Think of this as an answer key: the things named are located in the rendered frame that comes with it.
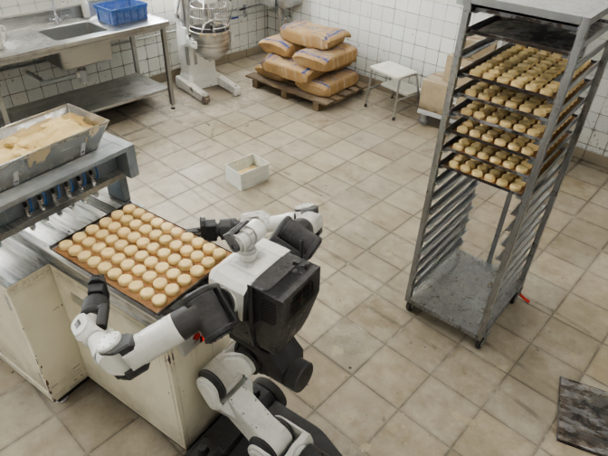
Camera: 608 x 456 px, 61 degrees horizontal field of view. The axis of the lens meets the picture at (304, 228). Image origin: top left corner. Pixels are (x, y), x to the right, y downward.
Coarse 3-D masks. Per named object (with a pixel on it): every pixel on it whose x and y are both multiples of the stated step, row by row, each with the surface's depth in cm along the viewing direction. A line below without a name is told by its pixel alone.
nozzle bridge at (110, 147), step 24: (120, 144) 233; (72, 168) 214; (120, 168) 240; (24, 192) 199; (48, 192) 216; (72, 192) 224; (120, 192) 253; (0, 216) 202; (24, 216) 209; (48, 216) 214; (0, 240) 200
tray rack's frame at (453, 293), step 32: (480, 0) 205; (512, 0) 202; (544, 0) 203; (576, 0) 205; (576, 128) 261; (544, 224) 296; (448, 288) 314; (480, 288) 315; (512, 288) 316; (448, 320) 293
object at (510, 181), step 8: (560, 152) 268; (456, 160) 255; (464, 160) 258; (472, 160) 255; (552, 160) 261; (456, 168) 251; (464, 168) 248; (472, 168) 252; (480, 168) 248; (488, 168) 249; (496, 168) 249; (544, 168) 254; (480, 176) 245; (488, 176) 242; (496, 176) 245; (504, 176) 243; (512, 176) 243; (520, 176) 243; (496, 184) 241; (504, 184) 238; (512, 184) 238; (520, 184) 239; (520, 192) 236
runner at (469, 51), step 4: (480, 40) 230; (484, 40) 233; (488, 40) 237; (492, 40) 240; (496, 40) 240; (472, 44) 225; (476, 44) 228; (480, 44) 232; (484, 44) 234; (488, 44) 234; (464, 48) 220; (468, 48) 223; (472, 48) 227; (476, 48) 230; (480, 48) 230; (484, 48) 231; (464, 52) 222; (468, 52) 224; (472, 52) 224; (460, 56) 220; (464, 56) 220; (468, 56) 220
